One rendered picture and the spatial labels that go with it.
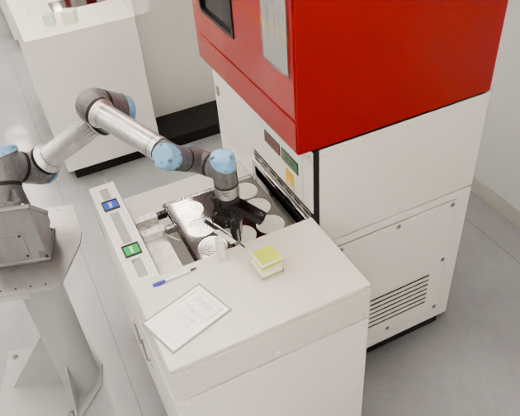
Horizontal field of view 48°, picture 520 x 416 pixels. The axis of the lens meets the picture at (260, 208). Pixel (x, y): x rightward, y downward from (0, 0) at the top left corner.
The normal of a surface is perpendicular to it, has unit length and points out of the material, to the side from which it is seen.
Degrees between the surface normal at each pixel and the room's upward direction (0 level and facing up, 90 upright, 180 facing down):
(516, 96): 90
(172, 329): 0
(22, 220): 90
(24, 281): 0
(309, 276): 0
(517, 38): 90
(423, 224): 90
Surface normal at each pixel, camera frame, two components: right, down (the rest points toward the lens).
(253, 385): 0.44, 0.55
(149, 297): -0.07, -0.77
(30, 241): 0.16, 0.62
